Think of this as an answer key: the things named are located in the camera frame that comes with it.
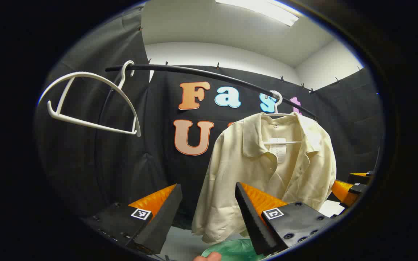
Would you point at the row of small backdrop clips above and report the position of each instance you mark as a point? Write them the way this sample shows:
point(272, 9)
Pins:
point(217, 65)

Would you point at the cream collared shirt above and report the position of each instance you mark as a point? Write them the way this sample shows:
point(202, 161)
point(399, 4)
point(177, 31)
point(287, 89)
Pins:
point(230, 174)

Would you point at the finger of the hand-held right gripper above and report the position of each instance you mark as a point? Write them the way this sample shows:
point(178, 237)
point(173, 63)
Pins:
point(361, 177)
point(341, 192)

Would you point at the black backdrop cloth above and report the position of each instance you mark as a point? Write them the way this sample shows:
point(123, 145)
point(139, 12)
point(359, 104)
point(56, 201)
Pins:
point(151, 119)

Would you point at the white clothes hanger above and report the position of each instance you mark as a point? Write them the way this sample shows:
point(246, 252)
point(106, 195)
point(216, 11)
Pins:
point(93, 124)
point(275, 108)

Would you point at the green laundry hamper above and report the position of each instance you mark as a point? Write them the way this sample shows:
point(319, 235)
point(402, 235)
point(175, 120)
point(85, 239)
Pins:
point(238, 252)

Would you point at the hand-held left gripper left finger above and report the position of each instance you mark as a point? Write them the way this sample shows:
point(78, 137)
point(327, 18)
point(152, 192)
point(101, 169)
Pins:
point(160, 221)

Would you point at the black clothes rack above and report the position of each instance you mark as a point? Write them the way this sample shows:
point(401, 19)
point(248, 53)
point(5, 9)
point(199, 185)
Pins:
point(209, 75)

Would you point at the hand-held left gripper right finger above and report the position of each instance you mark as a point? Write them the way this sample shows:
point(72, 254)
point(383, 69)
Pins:
point(254, 224)

